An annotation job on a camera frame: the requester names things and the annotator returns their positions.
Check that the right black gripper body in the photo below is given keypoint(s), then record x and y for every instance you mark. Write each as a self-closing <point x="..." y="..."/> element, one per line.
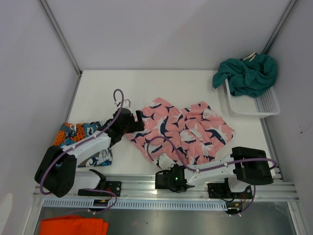
<point x="170" y="170"/>

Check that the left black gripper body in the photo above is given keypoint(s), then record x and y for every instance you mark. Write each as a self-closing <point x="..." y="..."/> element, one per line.
<point x="132" y="126"/>

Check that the pink patterned shorts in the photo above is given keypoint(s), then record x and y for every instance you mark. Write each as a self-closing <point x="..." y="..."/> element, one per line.
<point x="195" y="133"/>

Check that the patterned orange blue shorts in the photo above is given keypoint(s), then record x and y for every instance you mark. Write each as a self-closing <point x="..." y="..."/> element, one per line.
<point x="69" y="133"/>

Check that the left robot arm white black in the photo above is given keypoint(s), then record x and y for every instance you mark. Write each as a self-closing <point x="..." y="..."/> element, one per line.
<point x="57" y="173"/>

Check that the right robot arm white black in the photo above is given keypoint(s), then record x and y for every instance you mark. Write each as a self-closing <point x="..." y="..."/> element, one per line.
<point x="242" y="167"/>

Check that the folded orange shorts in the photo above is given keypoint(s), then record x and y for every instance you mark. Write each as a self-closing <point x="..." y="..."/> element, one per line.
<point x="73" y="225"/>

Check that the teal green shorts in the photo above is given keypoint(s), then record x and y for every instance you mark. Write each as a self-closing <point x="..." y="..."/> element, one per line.
<point x="251" y="76"/>

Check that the white plastic basket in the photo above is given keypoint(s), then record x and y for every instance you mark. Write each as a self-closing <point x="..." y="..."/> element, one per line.
<point x="245" y="106"/>

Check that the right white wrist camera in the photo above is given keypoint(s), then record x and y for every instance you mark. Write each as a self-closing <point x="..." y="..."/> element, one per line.
<point x="165" y="163"/>

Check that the aluminium mounting rail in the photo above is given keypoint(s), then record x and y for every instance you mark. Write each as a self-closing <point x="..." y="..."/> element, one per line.
<point x="143" y="188"/>

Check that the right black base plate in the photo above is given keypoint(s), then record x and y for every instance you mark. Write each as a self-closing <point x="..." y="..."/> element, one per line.
<point x="222" y="191"/>

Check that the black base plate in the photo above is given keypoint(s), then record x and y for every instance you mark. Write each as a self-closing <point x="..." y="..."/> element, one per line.
<point x="112" y="186"/>
<point x="222" y="191"/>

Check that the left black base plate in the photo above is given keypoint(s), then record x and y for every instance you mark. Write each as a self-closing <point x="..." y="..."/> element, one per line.
<point x="112" y="186"/>

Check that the white slotted cable duct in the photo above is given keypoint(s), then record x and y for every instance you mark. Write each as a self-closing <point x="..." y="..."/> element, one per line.
<point x="137" y="204"/>

